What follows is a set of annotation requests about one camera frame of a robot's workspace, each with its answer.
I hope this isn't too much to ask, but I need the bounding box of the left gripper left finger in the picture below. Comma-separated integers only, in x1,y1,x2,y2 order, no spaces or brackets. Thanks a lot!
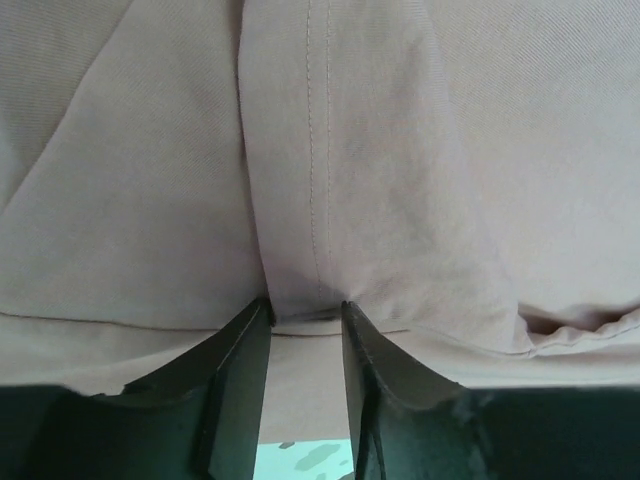
1,299,272,479

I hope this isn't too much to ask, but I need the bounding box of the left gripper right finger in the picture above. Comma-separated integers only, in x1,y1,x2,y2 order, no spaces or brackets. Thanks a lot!
341,302,639,480

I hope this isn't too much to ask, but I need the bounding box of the dusty pink printed t-shirt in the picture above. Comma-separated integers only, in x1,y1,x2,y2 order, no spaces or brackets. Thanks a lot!
1,1,639,442

